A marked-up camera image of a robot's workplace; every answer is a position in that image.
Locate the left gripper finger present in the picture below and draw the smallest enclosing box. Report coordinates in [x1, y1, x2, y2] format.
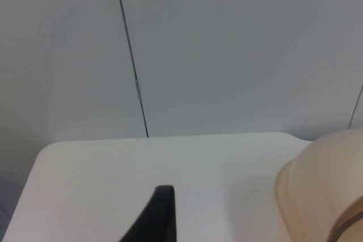
[117, 185, 178, 242]

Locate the cream lid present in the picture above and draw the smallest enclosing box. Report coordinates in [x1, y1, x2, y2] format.
[330, 207, 363, 242]

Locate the cream box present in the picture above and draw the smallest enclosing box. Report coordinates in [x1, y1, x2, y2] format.
[274, 128, 363, 242]

